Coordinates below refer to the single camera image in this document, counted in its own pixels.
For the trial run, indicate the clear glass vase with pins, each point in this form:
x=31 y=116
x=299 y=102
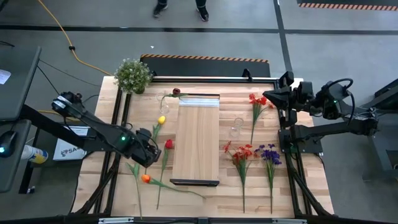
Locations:
x=234 y=133
x=164 y=109

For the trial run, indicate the black desk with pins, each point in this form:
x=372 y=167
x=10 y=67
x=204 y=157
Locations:
x=18 y=81

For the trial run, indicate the maroon artificial tulip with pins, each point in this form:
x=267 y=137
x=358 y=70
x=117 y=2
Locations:
x=176 y=91

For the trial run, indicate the person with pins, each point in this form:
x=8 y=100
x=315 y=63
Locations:
x=203 y=14

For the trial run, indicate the large red flower bunch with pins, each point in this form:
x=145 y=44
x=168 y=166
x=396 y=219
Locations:
x=241 y=155

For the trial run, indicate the white and yellow spray can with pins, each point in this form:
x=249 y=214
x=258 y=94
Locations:
x=34 y=154

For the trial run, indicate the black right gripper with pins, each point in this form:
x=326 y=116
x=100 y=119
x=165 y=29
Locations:
x=300 y=96

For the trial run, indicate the potted plant with white flowers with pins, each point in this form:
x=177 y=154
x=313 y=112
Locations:
x=132 y=76

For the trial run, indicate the orange artificial tulip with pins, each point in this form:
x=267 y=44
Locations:
x=145 y=178

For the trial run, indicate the pink artificial tulip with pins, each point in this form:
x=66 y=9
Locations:
x=134 y=169

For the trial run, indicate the small red flower bunch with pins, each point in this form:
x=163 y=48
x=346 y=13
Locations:
x=258 y=101

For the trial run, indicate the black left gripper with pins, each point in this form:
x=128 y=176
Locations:
x=149 y=155

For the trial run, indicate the purple flower bunch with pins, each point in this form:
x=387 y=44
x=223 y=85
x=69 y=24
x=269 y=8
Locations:
x=270 y=155

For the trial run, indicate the black computer mouse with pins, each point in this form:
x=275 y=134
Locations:
x=7 y=143

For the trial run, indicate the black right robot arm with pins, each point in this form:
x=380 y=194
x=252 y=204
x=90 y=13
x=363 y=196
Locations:
x=335 y=129

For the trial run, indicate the black clamp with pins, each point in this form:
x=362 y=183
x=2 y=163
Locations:
x=247 y=76

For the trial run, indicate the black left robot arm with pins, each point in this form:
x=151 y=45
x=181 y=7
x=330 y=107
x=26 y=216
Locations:
x=102 y=133

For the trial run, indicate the white printed box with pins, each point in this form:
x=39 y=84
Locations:
x=66 y=153

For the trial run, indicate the red artificial tulip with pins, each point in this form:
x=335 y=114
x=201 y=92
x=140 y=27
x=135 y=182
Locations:
x=168 y=144

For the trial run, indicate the black support stand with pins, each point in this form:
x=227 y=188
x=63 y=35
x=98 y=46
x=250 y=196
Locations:
x=385 y=149
x=46 y=124

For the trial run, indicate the yellow artificial tulip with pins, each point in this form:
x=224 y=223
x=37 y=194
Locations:
x=161 y=120

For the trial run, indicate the white paper sheet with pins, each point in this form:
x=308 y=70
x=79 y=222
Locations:
x=3 y=76

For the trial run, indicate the silver metal bracket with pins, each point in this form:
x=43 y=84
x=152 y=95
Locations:
x=115 y=220
x=289 y=221

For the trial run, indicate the black aluminium table frame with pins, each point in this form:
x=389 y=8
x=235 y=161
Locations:
x=214 y=80

